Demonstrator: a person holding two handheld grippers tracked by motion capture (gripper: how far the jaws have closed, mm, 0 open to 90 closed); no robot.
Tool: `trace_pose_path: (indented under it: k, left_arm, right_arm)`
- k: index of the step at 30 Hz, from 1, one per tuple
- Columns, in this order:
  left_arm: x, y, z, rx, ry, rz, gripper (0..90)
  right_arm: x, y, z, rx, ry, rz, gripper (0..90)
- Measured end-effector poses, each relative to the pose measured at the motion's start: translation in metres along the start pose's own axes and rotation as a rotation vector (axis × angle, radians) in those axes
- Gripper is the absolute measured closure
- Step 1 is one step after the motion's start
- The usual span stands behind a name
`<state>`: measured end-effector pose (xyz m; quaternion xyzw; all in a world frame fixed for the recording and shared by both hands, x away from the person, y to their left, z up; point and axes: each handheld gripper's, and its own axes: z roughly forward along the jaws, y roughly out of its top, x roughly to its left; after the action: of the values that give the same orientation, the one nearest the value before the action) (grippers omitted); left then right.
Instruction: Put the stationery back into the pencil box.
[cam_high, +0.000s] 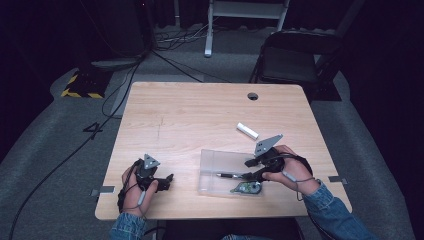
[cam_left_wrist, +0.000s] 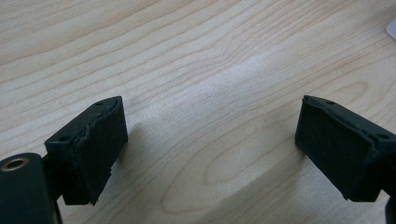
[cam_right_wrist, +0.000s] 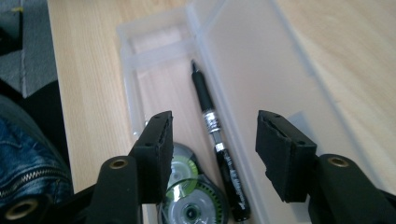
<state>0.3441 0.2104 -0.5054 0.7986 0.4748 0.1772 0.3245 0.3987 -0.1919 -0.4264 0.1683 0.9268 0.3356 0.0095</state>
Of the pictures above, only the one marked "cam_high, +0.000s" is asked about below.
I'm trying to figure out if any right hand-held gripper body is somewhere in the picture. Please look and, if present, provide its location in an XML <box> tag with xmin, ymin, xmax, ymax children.
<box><xmin>254</xmin><ymin>134</ymin><xmax>287</xmax><ymax>174</ymax></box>

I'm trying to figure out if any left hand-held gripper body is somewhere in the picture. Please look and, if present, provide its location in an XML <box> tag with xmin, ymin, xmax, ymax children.
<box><xmin>133</xmin><ymin>153</ymin><xmax>162</xmax><ymax>188</ymax></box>

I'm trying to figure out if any black pen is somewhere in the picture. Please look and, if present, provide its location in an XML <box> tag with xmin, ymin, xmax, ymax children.
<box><xmin>215</xmin><ymin>172</ymin><xmax>248</xmax><ymax>179</ymax></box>

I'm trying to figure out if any clear plastic box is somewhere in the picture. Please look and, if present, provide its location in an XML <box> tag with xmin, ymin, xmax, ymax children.
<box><xmin>198</xmin><ymin>148</ymin><xmax>268</xmax><ymax>198</ymax></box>

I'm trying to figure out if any person's right hand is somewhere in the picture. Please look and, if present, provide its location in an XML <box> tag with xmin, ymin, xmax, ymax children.
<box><xmin>261</xmin><ymin>144</ymin><xmax>321</xmax><ymax>196</ymax></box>

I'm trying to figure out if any person's left hand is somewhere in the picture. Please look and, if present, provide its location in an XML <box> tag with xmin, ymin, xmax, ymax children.
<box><xmin>121</xmin><ymin>166</ymin><xmax>160</xmax><ymax>216</ymax></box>

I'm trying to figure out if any green correction tape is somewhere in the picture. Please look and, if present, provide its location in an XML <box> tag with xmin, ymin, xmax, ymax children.
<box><xmin>229</xmin><ymin>180</ymin><xmax>263</xmax><ymax>196</ymax></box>

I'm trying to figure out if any white tube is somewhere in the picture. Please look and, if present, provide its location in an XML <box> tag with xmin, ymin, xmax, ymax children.
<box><xmin>236</xmin><ymin>122</ymin><xmax>260</xmax><ymax>141</ymax></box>

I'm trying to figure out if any grey tape strip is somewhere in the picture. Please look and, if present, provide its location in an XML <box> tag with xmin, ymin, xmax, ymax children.
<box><xmin>327</xmin><ymin>175</ymin><xmax>349</xmax><ymax>185</ymax></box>
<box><xmin>90</xmin><ymin>185</ymin><xmax>116</xmax><ymax>197</ymax></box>

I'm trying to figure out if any person's leg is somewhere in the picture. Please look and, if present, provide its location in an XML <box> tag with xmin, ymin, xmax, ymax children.
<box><xmin>221</xmin><ymin>234</ymin><xmax>268</xmax><ymax>240</ymax></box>

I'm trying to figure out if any black folding chair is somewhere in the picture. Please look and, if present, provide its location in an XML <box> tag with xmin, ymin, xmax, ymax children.
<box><xmin>249</xmin><ymin>29</ymin><xmax>345</xmax><ymax>102</ymax></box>

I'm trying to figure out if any black yellow striped ramp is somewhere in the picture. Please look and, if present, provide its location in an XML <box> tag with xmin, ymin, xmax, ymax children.
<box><xmin>60</xmin><ymin>68</ymin><xmax>113</xmax><ymax>100</ymax></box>

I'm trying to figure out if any dark cabinet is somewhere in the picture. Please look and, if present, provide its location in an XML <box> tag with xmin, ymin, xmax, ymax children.
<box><xmin>79</xmin><ymin>0</ymin><xmax>158</xmax><ymax>63</ymax></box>

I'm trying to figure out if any white metal stand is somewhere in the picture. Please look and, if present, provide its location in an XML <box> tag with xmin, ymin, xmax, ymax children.
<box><xmin>203</xmin><ymin>0</ymin><xmax>291</xmax><ymax>58</ymax></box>

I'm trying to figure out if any grey right gripper cable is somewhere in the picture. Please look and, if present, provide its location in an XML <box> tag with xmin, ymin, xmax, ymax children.
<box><xmin>280</xmin><ymin>169</ymin><xmax>323</xmax><ymax>202</ymax></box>

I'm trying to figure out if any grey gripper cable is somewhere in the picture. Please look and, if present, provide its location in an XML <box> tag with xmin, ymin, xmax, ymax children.
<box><xmin>120</xmin><ymin>189</ymin><xmax>149</xmax><ymax>220</ymax></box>
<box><xmin>280</xmin><ymin>169</ymin><xmax>323</xmax><ymax>202</ymax></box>

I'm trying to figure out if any grey left gripper cable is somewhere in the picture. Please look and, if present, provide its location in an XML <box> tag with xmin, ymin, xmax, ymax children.
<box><xmin>120</xmin><ymin>189</ymin><xmax>149</xmax><ymax>220</ymax></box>

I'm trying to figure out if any long black floor cable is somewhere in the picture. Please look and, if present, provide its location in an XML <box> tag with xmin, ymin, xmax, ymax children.
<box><xmin>8</xmin><ymin>61</ymin><xmax>143</xmax><ymax>240</ymax></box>

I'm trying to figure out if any thin black floor cable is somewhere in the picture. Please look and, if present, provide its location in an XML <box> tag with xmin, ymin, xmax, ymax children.
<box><xmin>151</xmin><ymin>49</ymin><xmax>232</xmax><ymax>83</ymax></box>

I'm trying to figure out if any bundle of floor cables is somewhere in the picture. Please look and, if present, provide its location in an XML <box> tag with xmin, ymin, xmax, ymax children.
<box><xmin>155</xmin><ymin>22</ymin><xmax>214</xmax><ymax>52</ymax></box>

